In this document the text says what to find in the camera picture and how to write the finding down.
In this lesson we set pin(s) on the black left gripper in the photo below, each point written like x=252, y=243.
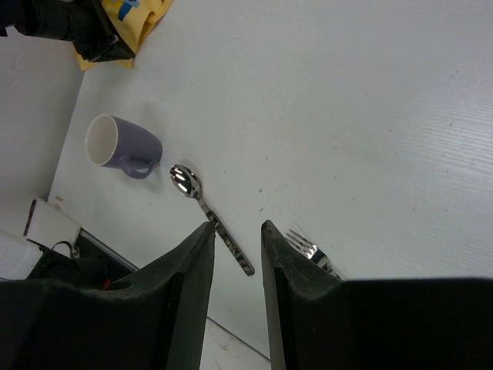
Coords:
x=83, y=23

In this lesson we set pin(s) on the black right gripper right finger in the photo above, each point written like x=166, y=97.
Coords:
x=316, y=321

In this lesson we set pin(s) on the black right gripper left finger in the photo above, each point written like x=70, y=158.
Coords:
x=154, y=318

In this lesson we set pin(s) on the yellow car-print cloth placemat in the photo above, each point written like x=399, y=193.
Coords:
x=130, y=22

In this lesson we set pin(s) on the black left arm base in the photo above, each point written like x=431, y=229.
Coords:
x=85, y=264

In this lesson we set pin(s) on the purple ceramic mug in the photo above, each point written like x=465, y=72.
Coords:
x=116, y=143

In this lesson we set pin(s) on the silver fork patterned handle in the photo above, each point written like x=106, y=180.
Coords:
x=311, y=251

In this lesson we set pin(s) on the silver spoon patterned handle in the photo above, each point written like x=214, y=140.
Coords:
x=189, y=184

